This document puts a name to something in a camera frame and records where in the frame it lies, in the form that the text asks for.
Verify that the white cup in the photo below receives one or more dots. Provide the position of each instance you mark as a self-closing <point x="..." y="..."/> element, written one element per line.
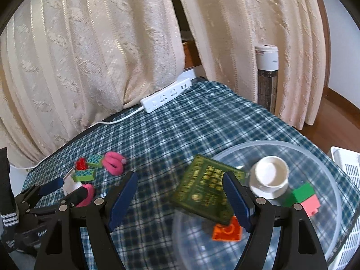
<point x="270" y="177"/>

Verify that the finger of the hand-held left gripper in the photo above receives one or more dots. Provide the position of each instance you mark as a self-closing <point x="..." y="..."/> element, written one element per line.
<point x="239" y="202"/>
<point x="121" y="201"/>

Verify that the green and pink block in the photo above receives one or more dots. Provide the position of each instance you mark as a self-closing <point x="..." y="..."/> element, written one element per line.
<point x="305" y="198"/>

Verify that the white power strip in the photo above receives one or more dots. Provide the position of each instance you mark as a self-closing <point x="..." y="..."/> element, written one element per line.
<point x="166" y="94"/>

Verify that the clear plastic bowl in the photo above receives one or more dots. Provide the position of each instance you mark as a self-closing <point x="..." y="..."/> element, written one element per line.
<point x="312" y="157"/>

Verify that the pink bent foam roller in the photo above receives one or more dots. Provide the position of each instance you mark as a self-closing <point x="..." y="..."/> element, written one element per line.
<point x="114" y="163"/>

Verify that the green brick with blue studs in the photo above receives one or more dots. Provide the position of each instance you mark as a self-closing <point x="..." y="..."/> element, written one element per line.
<point x="95" y="161"/>
<point x="84" y="175"/>

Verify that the red toy brick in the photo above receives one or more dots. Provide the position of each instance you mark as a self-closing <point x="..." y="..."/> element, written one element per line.
<point x="81" y="163"/>

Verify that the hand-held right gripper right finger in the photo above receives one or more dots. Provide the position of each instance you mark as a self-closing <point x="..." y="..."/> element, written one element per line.
<point x="80" y="195"/>

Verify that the orange toy block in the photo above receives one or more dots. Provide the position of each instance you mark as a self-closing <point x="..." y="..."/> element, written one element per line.
<point x="227" y="230"/>

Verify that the white medicine box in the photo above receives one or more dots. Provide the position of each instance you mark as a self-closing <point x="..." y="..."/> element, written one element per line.
<point x="70" y="187"/>

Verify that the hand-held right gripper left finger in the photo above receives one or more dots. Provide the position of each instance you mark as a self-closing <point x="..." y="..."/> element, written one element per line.
<point x="53" y="185"/>

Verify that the white tower heater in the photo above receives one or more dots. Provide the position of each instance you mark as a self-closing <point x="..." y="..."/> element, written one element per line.
<point x="266" y="62"/>

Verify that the dark green printed box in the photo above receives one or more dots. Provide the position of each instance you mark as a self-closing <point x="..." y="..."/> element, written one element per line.
<point x="205" y="194"/>

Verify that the blue plaid blanket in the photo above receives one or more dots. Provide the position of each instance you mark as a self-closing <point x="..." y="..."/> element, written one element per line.
<point x="168" y="135"/>

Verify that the white plastic basket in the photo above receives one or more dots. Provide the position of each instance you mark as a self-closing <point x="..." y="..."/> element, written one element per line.
<point x="347" y="163"/>

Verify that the cream patterned curtain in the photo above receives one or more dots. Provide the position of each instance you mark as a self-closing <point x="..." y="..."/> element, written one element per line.
<point x="239" y="33"/>
<point x="84" y="62"/>

